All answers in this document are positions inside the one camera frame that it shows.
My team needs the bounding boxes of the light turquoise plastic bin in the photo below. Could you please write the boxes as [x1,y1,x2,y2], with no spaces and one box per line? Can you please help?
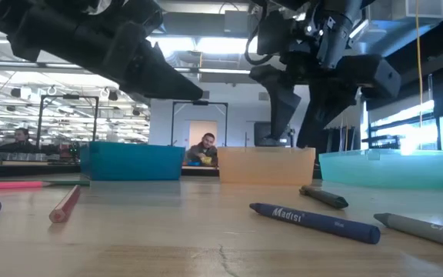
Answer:
[318,149,443,192]

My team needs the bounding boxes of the black folded panels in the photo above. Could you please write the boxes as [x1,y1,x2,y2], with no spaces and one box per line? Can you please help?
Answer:
[323,115,361,150]

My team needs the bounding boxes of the purple pen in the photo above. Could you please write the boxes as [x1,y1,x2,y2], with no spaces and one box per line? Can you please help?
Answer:
[248,202,381,245]

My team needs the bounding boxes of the ceiling light strip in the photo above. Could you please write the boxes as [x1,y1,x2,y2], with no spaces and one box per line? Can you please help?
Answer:
[173,67,251,75]

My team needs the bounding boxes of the black gantry frame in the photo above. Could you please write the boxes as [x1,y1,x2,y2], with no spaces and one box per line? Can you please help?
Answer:
[35,94,100,144]
[170,100,229,148]

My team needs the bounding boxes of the orange translucent plastic bin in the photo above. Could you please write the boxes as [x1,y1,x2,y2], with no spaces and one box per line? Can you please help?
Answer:
[217,146,317,187]

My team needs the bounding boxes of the short red pencil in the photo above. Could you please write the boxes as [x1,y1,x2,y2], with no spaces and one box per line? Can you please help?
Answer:
[48,184,82,225]

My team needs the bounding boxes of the ceiling light panel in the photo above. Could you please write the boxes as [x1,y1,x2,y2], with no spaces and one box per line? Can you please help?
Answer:
[146,36,259,55]

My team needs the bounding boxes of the dark green crayon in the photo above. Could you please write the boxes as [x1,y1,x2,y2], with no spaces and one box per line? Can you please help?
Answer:
[298,185,350,210]

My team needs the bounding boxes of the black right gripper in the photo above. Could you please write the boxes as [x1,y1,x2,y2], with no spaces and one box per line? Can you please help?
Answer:
[249,49,361,149]

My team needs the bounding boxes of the black wall monitor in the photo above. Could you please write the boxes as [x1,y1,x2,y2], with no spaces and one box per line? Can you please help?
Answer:
[253,121,296,148]

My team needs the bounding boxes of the person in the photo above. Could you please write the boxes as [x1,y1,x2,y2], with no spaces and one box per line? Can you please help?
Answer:
[0,127,40,154]
[185,132,219,168]

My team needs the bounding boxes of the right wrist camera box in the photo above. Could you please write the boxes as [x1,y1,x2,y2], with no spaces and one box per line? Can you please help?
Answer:
[344,53,402,99]

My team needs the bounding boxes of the pink pen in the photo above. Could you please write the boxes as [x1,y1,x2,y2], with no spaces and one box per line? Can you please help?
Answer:
[0,180,53,191]

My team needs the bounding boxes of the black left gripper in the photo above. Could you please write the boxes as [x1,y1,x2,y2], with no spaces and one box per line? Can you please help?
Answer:
[0,0,205,102]

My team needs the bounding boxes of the dark blue plastic bin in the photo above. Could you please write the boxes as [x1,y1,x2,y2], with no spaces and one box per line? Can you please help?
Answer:
[79,141,186,182]

